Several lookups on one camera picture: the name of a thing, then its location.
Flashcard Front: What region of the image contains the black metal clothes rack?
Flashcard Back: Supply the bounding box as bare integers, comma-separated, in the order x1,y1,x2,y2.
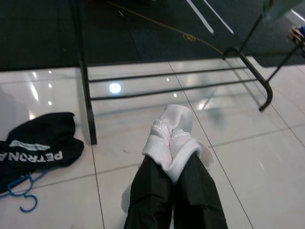
70,0,274,146

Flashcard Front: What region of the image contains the yellow cord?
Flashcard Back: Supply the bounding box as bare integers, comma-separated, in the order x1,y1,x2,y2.
107,0,226,57

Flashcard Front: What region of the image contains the black Petronas garment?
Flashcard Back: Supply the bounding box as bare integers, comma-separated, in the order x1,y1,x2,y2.
0,112,84,194

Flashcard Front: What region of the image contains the blue plastic hanger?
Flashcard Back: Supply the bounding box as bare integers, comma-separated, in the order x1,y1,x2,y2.
0,167,52,213

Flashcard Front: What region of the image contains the white shirt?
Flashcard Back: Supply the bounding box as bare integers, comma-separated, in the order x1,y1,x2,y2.
121,104,215,215

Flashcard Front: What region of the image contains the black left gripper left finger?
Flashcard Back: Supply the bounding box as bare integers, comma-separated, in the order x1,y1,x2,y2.
123,152,177,229

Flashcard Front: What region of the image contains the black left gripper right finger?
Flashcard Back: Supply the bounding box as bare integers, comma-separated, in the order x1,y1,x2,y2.
173,151,229,229

